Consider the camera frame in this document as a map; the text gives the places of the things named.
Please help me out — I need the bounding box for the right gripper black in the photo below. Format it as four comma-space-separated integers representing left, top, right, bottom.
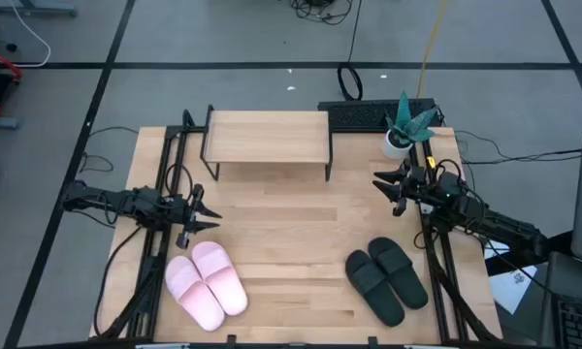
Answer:
372, 159, 447, 217

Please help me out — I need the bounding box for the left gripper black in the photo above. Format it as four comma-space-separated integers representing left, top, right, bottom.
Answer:
162, 182, 223, 250

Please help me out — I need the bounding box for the black slide sandal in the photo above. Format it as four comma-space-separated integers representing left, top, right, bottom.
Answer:
367, 236, 430, 311
344, 248, 406, 329

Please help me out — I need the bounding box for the wooden shelf with black legs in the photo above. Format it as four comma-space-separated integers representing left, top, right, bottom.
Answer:
199, 104, 335, 183

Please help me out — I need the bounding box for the white plant pot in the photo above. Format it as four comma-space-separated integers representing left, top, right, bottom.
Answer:
381, 128, 415, 161

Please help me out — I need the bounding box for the green snake plant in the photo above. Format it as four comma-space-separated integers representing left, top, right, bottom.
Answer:
385, 90, 440, 146

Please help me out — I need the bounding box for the white paper sheet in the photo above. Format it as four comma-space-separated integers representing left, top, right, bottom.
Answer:
483, 239, 539, 316

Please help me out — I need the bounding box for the dark grey laptop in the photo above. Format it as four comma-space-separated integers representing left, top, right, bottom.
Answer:
537, 250, 582, 349

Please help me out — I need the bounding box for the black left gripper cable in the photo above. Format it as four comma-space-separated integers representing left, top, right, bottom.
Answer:
164, 162, 195, 198

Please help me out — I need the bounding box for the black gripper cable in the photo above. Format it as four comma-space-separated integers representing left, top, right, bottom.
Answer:
164, 162, 195, 198
435, 158, 463, 181

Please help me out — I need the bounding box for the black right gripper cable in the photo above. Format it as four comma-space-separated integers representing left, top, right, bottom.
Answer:
435, 158, 463, 181

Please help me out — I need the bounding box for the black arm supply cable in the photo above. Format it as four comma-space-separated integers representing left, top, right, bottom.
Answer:
92, 225, 145, 339

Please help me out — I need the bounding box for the coiled black cable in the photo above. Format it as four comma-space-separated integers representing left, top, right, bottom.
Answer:
337, 62, 365, 102

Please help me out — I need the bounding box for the looped black floor cable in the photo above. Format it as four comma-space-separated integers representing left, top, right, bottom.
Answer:
79, 125, 141, 175

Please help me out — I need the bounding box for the yellow cable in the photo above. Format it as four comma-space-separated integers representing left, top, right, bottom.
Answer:
415, 0, 450, 100

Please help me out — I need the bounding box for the long black floor cable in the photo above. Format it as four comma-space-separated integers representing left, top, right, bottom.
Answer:
454, 128, 582, 167

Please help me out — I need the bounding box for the thin black cable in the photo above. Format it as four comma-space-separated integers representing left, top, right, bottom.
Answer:
346, 0, 364, 65

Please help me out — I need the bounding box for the black cable tangle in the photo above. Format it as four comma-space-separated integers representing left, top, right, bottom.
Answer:
288, 0, 355, 26

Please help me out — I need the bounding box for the white cable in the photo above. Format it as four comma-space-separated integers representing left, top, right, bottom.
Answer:
7, 0, 52, 69

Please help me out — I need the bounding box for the red metal frame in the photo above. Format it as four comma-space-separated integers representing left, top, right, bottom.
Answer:
0, 47, 24, 118

